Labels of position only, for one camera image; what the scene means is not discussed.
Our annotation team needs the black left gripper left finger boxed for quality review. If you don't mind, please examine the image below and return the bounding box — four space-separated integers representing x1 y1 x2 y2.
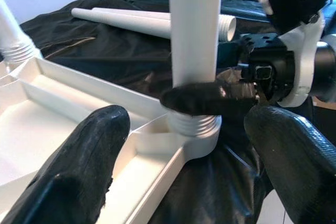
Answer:
0 104 131 224

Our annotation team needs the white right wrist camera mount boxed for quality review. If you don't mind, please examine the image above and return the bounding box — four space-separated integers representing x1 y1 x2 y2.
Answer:
250 0 336 108

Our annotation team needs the white plastic children table top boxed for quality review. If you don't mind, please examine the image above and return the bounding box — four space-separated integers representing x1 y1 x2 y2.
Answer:
0 57 223 224

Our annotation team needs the black shiny table cloth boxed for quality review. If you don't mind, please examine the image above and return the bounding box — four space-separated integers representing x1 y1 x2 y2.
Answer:
19 0 336 224

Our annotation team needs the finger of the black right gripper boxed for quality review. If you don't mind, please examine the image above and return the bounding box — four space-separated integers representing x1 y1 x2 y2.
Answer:
216 41 247 67
159 81 259 117

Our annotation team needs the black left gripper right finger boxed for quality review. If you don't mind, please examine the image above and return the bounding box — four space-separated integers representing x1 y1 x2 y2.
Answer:
243 105 336 224

